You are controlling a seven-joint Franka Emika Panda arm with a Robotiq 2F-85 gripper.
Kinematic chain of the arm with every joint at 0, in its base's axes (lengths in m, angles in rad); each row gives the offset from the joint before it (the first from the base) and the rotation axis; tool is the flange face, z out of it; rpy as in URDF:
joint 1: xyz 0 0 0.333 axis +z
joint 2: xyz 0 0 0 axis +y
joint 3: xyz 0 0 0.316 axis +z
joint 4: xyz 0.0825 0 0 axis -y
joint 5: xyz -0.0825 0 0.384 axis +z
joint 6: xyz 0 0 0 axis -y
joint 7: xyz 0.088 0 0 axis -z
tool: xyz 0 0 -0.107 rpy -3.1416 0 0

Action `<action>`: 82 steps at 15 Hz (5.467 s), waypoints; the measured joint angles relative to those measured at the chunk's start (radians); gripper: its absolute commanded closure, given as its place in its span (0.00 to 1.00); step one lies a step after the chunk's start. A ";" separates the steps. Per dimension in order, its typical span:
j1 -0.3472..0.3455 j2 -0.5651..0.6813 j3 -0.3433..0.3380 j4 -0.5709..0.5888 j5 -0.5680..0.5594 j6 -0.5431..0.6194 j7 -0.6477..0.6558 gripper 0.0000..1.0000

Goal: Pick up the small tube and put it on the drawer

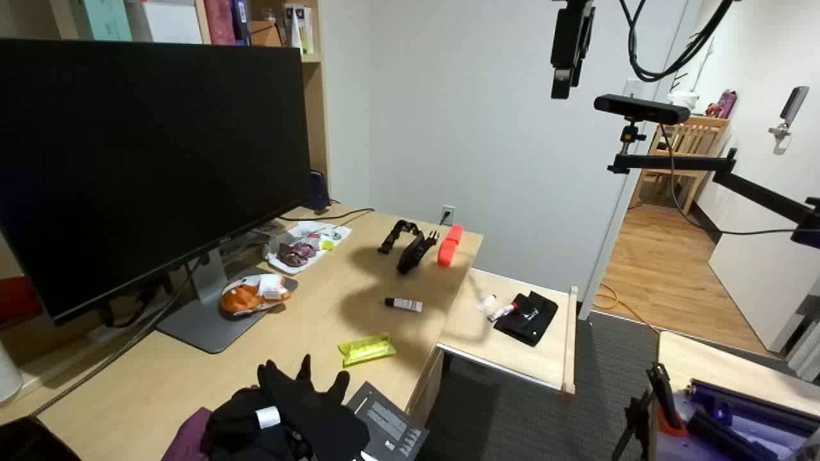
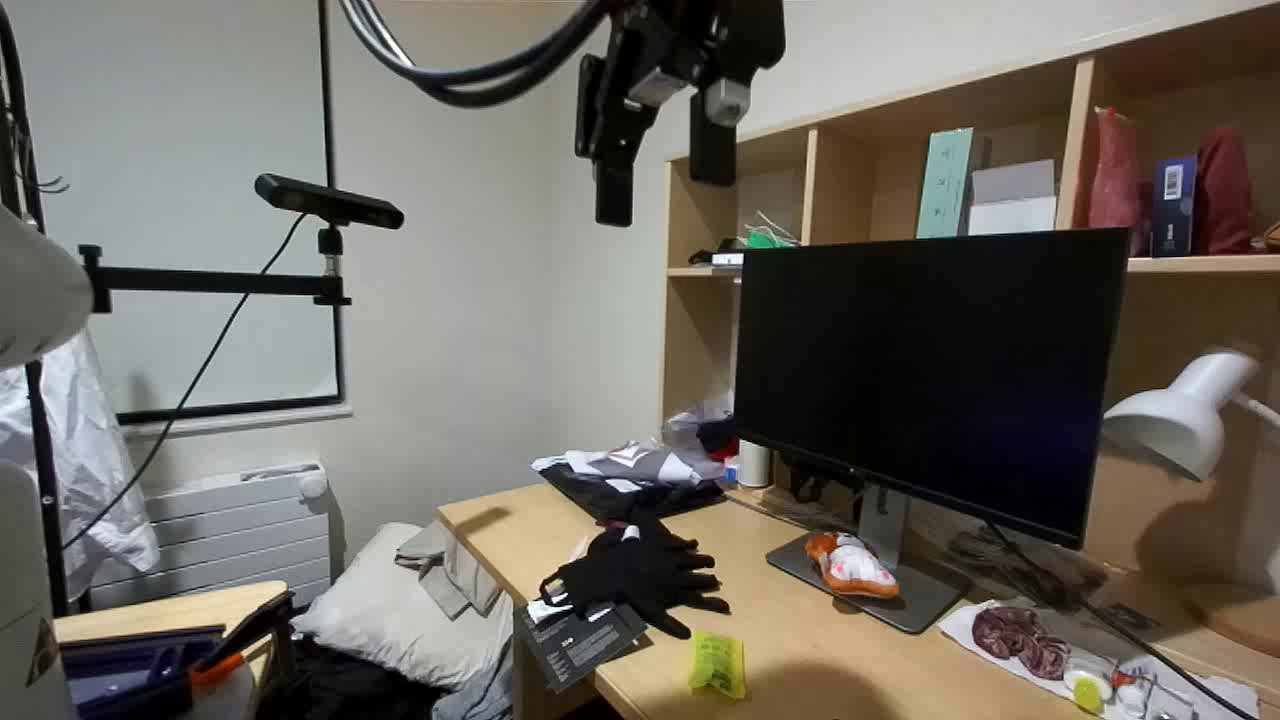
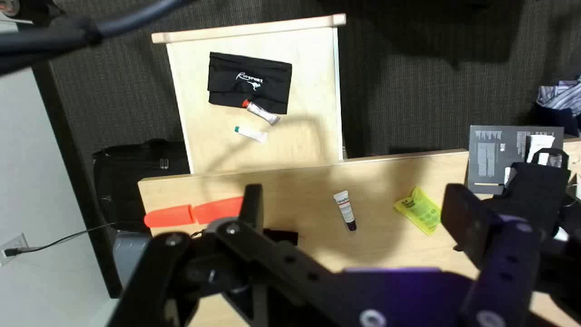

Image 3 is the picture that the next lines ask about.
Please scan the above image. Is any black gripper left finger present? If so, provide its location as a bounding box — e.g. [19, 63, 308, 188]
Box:
[239, 184, 263, 230]

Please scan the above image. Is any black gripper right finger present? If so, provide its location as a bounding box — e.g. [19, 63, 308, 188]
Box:
[441, 184, 539, 264]

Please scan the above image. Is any small white Aquaphor tube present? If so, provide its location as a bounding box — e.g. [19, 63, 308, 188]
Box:
[334, 191, 357, 231]

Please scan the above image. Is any green-capped white tube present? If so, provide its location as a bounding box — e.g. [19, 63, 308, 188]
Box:
[234, 126, 266, 144]

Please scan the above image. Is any light wooden drawer unit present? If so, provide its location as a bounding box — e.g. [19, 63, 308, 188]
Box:
[150, 13, 346, 175]

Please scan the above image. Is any red-capped silver tube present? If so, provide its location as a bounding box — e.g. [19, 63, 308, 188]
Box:
[241, 101, 279, 126]

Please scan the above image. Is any orange tape strip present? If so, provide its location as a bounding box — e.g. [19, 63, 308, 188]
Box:
[143, 197, 243, 230]

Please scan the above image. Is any yellow-green snack packet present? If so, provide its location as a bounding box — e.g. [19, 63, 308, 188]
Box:
[393, 188, 441, 237]

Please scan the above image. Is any dark grey printed box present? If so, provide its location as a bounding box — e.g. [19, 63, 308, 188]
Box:
[464, 126, 562, 195]

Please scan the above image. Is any black Roosport pouch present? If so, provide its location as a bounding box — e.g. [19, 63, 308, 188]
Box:
[206, 53, 292, 115]

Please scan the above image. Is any black bag on floor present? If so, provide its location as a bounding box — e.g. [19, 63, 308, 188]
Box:
[92, 141, 188, 231]

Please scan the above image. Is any striped cloth bundle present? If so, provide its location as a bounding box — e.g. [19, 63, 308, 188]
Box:
[533, 77, 581, 137]

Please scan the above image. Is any black wall power cable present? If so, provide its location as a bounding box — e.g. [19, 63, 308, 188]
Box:
[1, 222, 123, 259]

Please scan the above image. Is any black cable overhead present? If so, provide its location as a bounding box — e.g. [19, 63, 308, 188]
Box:
[0, 0, 192, 59]

